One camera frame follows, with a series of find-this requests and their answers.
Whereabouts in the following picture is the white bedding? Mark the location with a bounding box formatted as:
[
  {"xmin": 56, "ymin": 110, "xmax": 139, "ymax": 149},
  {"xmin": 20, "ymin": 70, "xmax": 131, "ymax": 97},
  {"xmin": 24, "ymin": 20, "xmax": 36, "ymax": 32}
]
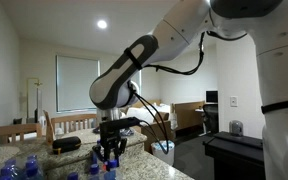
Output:
[{"xmin": 125, "ymin": 103, "xmax": 172, "ymax": 126}]

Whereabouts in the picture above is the brown wooden bed frame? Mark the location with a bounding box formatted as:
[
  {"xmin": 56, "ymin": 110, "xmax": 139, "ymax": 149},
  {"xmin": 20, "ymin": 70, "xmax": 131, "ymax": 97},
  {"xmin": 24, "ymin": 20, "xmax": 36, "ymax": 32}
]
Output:
[{"xmin": 135, "ymin": 111, "xmax": 174, "ymax": 154}]

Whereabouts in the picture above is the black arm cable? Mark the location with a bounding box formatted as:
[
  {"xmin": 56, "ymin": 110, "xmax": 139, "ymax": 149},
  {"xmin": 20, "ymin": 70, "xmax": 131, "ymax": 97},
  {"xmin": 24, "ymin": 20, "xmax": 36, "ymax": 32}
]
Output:
[{"xmin": 127, "ymin": 31, "xmax": 207, "ymax": 155}]

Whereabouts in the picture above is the white wall switch plate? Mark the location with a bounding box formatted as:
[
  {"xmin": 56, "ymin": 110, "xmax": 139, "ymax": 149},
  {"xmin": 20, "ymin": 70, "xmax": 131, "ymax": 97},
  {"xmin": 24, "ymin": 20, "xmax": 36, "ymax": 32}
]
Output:
[{"xmin": 229, "ymin": 95, "xmax": 239, "ymax": 108}]

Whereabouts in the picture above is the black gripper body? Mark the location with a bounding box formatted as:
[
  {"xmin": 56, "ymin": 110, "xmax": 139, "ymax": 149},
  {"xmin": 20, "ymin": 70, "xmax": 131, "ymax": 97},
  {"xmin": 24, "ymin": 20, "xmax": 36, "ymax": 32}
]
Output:
[{"xmin": 99, "ymin": 130, "xmax": 124, "ymax": 150}]

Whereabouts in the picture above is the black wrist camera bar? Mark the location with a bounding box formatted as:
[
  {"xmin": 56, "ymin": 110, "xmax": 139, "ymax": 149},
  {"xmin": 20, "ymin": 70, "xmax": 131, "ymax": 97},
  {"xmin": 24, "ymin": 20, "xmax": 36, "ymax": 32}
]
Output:
[{"xmin": 98, "ymin": 116, "xmax": 142, "ymax": 133}]

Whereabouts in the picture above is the black office chair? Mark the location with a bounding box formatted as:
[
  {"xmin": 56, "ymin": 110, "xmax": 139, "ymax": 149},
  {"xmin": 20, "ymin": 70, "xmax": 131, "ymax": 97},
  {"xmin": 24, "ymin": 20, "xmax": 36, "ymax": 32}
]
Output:
[{"xmin": 202, "ymin": 103, "xmax": 220, "ymax": 135}]

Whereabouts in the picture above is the wooden desk panel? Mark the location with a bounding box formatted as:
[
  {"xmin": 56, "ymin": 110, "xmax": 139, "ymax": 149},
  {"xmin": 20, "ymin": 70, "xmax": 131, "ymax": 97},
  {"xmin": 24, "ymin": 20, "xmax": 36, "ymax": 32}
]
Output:
[{"xmin": 172, "ymin": 100, "xmax": 207, "ymax": 132}]

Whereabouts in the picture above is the wooden dining chair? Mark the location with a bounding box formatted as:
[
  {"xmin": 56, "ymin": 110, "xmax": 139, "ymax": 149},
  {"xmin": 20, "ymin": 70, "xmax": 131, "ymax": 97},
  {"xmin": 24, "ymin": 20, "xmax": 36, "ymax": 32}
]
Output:
[
  {"xmin": 0, "ymin": 123, "xmax": 43, "ymax": 145},
  {"xmin": 50, "ymin": 113, "xmax": 98, "ymax": 136}
]

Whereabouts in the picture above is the large white window blind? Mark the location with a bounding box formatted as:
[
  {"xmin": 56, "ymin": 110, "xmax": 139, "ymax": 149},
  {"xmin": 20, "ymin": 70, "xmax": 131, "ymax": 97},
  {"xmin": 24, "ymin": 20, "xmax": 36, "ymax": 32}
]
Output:
[{"xmin": 55, "ymin": 54, "xmax": 102, "ymax": 113}]

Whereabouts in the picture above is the black low cabinet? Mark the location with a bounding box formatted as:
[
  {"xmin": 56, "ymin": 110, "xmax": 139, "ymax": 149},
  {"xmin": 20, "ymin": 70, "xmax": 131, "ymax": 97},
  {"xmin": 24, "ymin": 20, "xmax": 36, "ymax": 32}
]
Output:
[{"xmin": 203, "ymin": 130, "xmax": 268, "ymax": 180}]

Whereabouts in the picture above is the white trash bin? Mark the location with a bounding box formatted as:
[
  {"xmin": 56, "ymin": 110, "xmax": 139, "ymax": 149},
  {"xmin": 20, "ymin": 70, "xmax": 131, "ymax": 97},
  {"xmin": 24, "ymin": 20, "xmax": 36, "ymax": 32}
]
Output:
[{"xmin": 150, "ymin": 139, "xmax": 176, "ymax": 167}]

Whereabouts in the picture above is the shrink-wrapped water bottle pack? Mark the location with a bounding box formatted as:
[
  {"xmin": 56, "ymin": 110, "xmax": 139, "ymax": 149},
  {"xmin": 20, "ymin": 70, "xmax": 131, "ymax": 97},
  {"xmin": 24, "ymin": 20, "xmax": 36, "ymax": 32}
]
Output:
[{"xmin": 0, "ymin": 153, "xmax": 46, "ymax": 180}]

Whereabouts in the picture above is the black zip case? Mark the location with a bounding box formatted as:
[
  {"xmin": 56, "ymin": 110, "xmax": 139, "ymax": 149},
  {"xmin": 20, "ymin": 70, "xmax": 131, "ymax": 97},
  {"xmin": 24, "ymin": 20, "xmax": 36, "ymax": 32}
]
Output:
[{"xmin": 52, "ymin": 135, "xmax": 82, "ymax": 155}]

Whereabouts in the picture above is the black computer monitor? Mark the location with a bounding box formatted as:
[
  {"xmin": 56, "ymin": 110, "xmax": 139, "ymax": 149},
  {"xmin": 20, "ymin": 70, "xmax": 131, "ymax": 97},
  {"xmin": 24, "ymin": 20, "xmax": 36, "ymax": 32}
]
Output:
[{"xmin": 205, "ymin": 89, "xmax": 219, "ymax": 104}]

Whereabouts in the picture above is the gray cylindrical device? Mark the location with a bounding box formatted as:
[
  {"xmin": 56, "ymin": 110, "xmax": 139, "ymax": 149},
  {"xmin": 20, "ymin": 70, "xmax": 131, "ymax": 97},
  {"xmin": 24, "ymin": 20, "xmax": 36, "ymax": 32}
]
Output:
[{"xmin": 228, "ymin": 119, "xmax": 244, "ymax": 137}]

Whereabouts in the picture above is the narrow white window blind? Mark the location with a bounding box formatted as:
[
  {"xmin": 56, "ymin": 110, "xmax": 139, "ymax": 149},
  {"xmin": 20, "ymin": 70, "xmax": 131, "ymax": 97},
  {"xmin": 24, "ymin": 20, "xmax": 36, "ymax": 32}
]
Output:
[{"xmin": 132, "ymin": 69, "xmax": 142, "ymax": 89}]

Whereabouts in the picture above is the tan wooden board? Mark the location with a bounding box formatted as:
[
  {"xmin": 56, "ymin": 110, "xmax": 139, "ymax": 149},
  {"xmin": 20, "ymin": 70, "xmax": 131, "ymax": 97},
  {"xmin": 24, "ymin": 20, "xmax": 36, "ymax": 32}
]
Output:
[{"xmin": 42, "ymin": 109, "xmax": 57, "ymax": 145}]

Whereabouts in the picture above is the round ceiling light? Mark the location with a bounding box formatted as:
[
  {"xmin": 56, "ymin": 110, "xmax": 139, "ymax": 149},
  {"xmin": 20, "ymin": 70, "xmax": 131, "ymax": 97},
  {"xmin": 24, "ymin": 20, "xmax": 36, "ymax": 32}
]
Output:
[{"xmin": 96, "ymin": 19, "xmax": 108, "ymax": 30}]

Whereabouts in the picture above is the black velcro strap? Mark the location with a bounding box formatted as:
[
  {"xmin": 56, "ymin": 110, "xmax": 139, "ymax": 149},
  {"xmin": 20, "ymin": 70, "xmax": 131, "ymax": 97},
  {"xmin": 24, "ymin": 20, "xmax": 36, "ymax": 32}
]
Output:
[
  {"xmin": 123, "ymin": 47, "xmax": 143, "ymax": 71},
  {"xmin": 261, "ymin": 96, "xmax": 288, "ymax": 114}
]

